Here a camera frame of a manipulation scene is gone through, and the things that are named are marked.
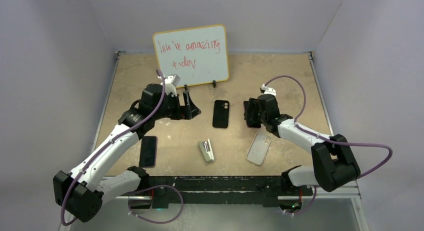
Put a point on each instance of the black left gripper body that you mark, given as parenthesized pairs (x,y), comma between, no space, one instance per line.
(172,108)

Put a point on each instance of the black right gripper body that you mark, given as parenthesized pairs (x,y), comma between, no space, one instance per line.
(263,117)

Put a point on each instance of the pink smartphone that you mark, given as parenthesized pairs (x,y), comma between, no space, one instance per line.
(257,114)

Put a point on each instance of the black phone case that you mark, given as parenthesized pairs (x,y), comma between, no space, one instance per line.
(221,112)

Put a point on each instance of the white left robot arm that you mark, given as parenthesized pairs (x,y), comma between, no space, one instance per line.
(83,190)

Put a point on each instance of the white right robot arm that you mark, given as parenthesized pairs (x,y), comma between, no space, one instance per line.
(333,162)

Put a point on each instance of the clear beige phone case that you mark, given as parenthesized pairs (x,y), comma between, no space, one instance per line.
(258,148)

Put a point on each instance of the silver stapler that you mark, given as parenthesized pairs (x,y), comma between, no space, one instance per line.
(206,150)

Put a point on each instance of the dark smartphone on table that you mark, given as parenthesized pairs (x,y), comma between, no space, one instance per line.
(148,152)

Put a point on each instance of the whiteboard with red writing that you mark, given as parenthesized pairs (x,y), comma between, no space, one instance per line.
(198,55)

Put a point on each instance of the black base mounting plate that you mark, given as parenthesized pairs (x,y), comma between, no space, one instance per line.
(267,191)

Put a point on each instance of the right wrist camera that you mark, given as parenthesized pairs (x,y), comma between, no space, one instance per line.
(266,90)

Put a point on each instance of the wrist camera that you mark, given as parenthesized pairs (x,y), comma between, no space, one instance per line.
(266,90)
(170,84)

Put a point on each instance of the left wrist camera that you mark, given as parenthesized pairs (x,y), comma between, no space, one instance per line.
(170,84)

